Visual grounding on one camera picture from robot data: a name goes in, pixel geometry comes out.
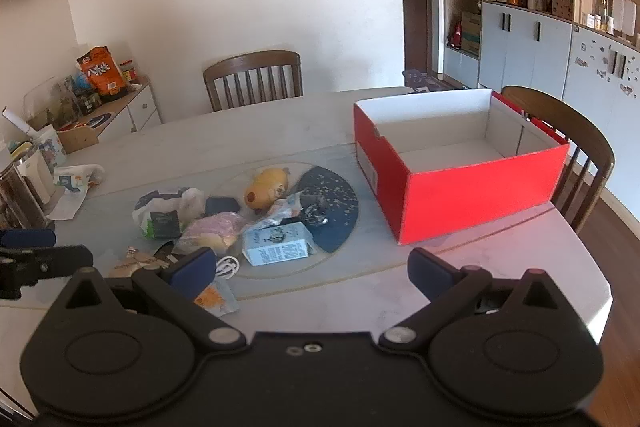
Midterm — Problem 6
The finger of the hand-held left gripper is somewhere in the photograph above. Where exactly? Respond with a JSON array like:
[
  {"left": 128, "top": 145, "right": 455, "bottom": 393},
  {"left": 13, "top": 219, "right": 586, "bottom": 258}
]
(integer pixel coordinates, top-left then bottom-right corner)
[
  {"left": 0, "top": 229, "right": 57, "bottom": 249},
  {"left": 0, "top": 245, "right": 94, "bottom": 300}
]

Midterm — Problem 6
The silver kettle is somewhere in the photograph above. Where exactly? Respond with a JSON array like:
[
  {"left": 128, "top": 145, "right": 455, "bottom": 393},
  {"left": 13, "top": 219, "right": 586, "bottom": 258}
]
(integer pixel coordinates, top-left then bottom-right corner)
[{"left": 7, "top": 142, "right": 58, "bottom": 215}]

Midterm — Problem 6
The white paper roll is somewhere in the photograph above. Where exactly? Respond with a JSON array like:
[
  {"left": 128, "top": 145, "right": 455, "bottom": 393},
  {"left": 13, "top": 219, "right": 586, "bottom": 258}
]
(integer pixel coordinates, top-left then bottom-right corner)
[{"left": 2, "top": 107, "right": 38, "bottom": 140}]

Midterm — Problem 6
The brown cardboard carton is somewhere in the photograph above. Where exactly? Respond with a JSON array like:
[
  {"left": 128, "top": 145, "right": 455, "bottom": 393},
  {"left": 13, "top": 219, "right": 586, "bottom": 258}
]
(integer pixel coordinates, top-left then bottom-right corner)
[{"left": 460, "top": 11, "right": 482, "bottom": 58}]

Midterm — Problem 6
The dark blue snack bag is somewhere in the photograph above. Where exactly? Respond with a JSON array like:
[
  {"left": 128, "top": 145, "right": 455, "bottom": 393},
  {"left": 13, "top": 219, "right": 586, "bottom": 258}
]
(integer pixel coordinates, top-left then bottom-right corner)
[{"left": 132, "top": 188, "right": 206, "bottom": 239}]

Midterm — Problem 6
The white printed mug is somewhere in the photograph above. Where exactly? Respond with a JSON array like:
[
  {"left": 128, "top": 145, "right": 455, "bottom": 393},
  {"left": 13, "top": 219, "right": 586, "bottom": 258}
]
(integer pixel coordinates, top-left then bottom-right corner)
[{"left": 35, "top": 127, "right": 68, "bottom": 170}]

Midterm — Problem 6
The pink bread packet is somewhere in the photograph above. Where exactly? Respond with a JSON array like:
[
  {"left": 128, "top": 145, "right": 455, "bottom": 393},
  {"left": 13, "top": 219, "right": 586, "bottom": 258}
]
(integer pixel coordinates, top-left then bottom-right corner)
[{"left": 175, "top": 212, "right": 248, "bottom": 255}]

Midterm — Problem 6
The clear bag of black seeds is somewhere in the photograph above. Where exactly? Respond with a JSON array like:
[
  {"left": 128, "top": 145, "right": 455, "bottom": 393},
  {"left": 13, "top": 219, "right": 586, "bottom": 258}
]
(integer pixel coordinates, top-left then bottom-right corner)
[{"left": 300, "top": 192, "right": 328, "bottom": 228}]

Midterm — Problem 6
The white usb cable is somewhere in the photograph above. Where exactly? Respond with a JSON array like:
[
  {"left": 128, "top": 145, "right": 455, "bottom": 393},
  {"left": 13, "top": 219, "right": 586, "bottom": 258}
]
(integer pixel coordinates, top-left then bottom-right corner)
[{"left": 215, "top": 255, "right": 241, "bottom": 280}]

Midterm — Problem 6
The orange snack packet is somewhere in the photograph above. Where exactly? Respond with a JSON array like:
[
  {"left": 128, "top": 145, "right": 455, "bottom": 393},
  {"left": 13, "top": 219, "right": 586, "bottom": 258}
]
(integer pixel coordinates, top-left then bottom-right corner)
[{"left": 194, "top": 279, "right": 240, "bottom": 318}]

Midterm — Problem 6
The brown snack packet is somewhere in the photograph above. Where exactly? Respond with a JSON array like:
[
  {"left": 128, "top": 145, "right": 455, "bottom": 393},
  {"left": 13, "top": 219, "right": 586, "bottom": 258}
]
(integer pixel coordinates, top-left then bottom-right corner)
[{"left": 107, "top": 247, "right": 173, "bottom": 279}]

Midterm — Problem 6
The yellow plush toy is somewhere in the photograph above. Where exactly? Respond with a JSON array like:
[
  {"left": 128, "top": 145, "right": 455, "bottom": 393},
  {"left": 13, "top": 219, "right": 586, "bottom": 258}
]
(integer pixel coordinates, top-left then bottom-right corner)
[{"left": 243, "top": 167, "right": 293, "bottom": 214}]

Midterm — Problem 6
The large orange snack bag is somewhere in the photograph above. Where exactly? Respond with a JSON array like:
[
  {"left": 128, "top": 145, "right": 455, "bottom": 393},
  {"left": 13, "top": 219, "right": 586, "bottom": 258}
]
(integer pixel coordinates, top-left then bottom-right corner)
[{"left": 76, "top": 46, "right": 126, "bottom": 100}]

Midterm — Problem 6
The white wooden wall cupboard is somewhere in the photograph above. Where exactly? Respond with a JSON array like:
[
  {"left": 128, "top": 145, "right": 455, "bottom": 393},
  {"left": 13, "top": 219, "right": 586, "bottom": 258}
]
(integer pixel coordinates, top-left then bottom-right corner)
[{"left": 432, "top": 0, "right": 640, "bottom": 108}]

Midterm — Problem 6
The white crumpled bag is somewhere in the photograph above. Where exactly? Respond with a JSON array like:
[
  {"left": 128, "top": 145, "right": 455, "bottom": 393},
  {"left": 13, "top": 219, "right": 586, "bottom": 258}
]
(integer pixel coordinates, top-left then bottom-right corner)
[{"left": 50, "top": 164, "right": 106, "bottom": 222}]

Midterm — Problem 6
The brown wooden chair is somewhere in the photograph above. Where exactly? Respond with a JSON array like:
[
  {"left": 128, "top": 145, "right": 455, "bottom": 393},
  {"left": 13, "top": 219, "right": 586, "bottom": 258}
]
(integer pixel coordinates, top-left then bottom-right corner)
[
  {"left": 203, "top": 50, "right": 304, "bottom": 112},
  {"left": 501, "top": 86, "right": 616, "bottom": 235}
]

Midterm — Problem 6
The red cardboard box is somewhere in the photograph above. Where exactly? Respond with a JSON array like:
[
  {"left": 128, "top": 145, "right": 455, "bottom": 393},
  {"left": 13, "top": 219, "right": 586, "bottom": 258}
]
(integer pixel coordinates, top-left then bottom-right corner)
[{"left": 353, "top": 88, "right": 571, "bottom": 246}]

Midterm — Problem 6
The clear plastic container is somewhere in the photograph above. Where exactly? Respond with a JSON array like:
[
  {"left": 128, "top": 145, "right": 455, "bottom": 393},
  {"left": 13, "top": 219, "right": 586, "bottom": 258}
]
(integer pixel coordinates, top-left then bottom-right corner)
[{"left": 24, "top": 77, "right": 83, "bottom": 130}]

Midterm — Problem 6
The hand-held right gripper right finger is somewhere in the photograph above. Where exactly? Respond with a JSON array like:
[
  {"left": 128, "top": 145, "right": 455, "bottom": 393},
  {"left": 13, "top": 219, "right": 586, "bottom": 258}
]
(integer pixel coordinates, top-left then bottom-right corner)
[{"left": 377, "top": 248, "right": 571, "bottom": 353}]

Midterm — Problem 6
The blue white milk carton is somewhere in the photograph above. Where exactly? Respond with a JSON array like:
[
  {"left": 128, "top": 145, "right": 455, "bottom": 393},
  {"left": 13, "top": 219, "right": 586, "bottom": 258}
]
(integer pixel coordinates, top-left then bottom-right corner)
[{"left": 242, "top": 222, "right": 316, "bottom": 267}]

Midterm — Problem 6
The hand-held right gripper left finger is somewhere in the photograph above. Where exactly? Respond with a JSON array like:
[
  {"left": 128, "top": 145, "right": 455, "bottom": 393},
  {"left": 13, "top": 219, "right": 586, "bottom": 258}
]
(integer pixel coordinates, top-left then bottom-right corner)
[{"left": 42, "top": 247, "right": 248, "bottom": 355}]

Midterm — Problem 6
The white marble desktop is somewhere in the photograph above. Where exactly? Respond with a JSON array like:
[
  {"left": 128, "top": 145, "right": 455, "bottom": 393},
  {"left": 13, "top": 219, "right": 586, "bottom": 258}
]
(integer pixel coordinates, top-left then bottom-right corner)
[{"left": 0, "top": 87, "right": 613, "bottom": 415}]

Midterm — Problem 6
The white side cabinet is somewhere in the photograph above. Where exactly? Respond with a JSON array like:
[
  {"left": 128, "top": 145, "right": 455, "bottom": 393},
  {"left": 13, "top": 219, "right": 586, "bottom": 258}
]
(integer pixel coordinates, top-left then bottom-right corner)
[{"left": 90, "top": 77, "right": 163, "bottom": 142}]

